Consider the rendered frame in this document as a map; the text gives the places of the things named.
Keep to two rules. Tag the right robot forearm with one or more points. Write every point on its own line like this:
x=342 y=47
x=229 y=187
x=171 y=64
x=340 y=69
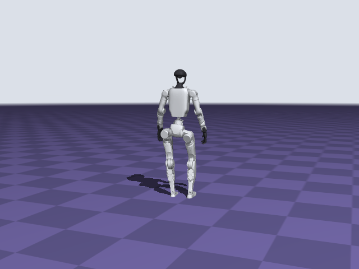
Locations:
x=200 y=118

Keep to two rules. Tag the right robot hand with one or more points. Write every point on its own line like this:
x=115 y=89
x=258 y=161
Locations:
x=204 y=135

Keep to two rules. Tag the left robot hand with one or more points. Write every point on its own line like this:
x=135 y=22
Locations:
x=159 y=131

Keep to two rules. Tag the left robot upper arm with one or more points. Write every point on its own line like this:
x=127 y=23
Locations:
x=163 y=101

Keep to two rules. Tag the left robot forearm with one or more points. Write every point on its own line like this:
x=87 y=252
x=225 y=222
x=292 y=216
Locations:
x=160 y=119

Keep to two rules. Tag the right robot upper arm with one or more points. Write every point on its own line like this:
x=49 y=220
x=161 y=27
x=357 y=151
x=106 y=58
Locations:
x=194 y=95

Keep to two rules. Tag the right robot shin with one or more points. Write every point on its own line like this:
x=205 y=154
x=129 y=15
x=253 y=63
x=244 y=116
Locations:
x=191 y=175

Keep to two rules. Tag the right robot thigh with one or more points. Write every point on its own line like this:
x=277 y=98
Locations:
x=189 y=139

